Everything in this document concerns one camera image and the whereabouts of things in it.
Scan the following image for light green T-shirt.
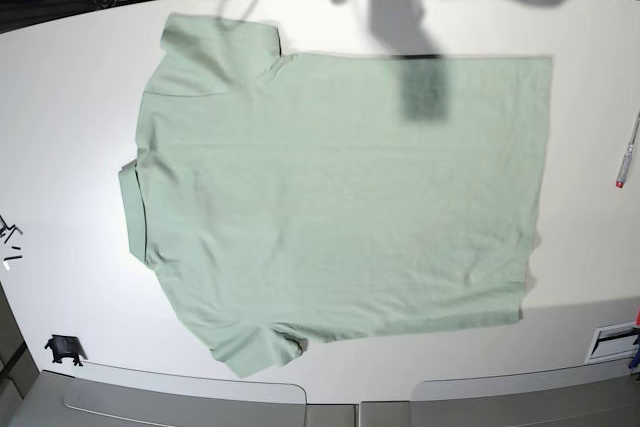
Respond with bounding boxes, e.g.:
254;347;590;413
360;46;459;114
119;14;552;378

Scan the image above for black plastic clip part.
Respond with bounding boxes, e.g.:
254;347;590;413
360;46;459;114
45;335;87;367

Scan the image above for small black bit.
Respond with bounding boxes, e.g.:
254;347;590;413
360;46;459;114
3;246;22;262

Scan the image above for red-tipped screwdriver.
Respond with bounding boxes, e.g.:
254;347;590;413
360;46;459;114
615;114;640;189

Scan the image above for left grey chair back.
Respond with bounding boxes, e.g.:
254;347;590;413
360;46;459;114
63;377;307;427

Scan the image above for grey chair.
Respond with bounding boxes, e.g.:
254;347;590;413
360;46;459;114
409;362;639;426
63;377;307;427

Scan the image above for right grey chair back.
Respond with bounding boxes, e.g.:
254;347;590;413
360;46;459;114
409;362;639;426

